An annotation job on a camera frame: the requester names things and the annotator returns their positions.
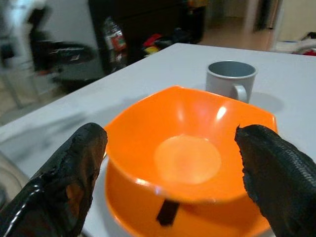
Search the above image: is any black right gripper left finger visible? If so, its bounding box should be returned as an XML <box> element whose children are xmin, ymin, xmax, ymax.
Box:
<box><xmin>0</xmin><ymin>122</ymin><xmax>109</xmax><ymax>237</ymax></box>

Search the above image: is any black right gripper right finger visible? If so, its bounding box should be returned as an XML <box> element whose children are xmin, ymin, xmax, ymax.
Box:
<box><xmin>234</xmin><ymin>124</ymin><xmax>316</xmax><ymax>237</ymax></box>

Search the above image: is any orange plastic bowl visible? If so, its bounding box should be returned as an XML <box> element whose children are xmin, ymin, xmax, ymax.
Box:
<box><xmin>104</xmin><ymin>85</ymin><xmax>278</xmax><ymax>204</ymax></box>

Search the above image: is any orange plastic plate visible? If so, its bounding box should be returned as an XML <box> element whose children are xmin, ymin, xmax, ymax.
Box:
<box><xmin>104</xmin><ymin>159</ymin><xmax>271</xmax><ymax>237</ymax></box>

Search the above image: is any grey metal mug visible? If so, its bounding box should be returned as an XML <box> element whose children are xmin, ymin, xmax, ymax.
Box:
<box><xmin>205</xmin><ymin>60</ymin><xmax>258</xmax><ymax>104</ymax></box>

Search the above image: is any black tape strip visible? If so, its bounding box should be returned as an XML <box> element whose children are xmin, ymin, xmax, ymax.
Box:
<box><xmin>156</xmin><ymin>198</ymin><xmax>180</xmax><ymax>227</ymax></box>

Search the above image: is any white and red cloth pile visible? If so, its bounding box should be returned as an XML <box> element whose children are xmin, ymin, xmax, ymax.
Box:
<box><xmin>271</xmin><ymin>32</ymin><xmax>316</xmax><ymax>57</ymax></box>

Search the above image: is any clear plastic bottle red label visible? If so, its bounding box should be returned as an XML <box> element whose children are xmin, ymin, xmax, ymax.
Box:
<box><xmin>103</xmin><ymin>16</ymin><xmax>128</xmax><ymax>72</ymax></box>

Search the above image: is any pile of colourful clothes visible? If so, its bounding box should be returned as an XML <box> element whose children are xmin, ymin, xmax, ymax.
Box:
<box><xmin>141</xmin><ymin>27</ymin><xmax>194</xmax><ymax>59</ymax></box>

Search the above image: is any black cabinet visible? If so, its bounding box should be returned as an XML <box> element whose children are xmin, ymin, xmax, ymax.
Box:
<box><xmin>88</xmin><ymin>0</ymin><xmax>206</xmax><ymax>65</ymax></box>

